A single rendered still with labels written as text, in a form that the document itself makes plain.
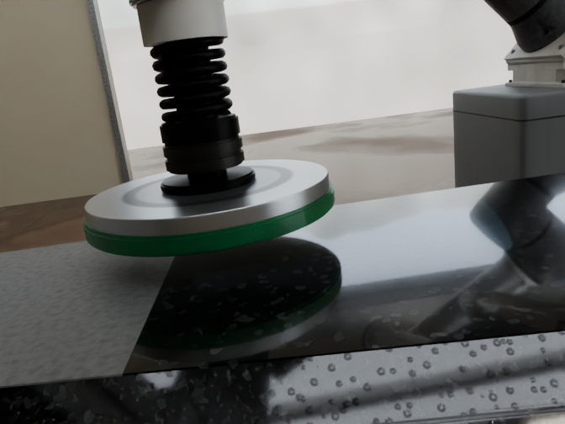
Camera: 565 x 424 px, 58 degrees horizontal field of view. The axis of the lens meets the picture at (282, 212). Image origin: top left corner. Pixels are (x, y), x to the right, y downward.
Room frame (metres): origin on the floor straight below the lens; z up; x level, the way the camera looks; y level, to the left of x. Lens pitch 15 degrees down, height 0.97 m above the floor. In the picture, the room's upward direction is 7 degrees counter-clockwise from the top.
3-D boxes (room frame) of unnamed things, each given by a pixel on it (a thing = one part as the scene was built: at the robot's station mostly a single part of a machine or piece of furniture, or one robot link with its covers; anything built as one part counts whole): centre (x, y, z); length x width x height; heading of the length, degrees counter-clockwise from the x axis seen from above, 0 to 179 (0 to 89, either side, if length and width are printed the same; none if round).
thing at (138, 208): (0.44, 0.06, 0.87); 0.21 x 0.21 x 0.01
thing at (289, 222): (0.44, 0.06, 0.87); 0.22 x 0.22 x 0.04
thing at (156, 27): (0.44, 0.06, 1.02); 0.07 x 0.07 x 0.04
